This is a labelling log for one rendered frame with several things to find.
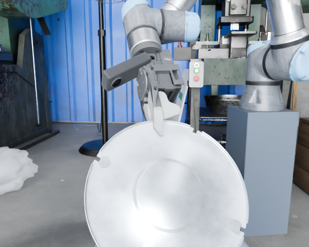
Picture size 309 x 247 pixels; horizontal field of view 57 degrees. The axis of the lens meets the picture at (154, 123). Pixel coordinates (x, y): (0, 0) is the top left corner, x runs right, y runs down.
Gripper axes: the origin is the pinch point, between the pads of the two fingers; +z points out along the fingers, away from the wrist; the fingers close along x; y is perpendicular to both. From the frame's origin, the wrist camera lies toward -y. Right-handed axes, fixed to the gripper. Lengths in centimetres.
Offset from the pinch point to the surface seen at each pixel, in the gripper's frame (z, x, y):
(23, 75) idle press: -127, 139, -42
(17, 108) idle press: -103, 147, -47
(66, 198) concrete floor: -15, 90, -17
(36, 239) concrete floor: 5, 67, -28
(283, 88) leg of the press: -47, 54, 95
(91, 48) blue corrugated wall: -192, 177, 18
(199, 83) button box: -58, 62, 53
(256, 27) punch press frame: -104, 64, 110
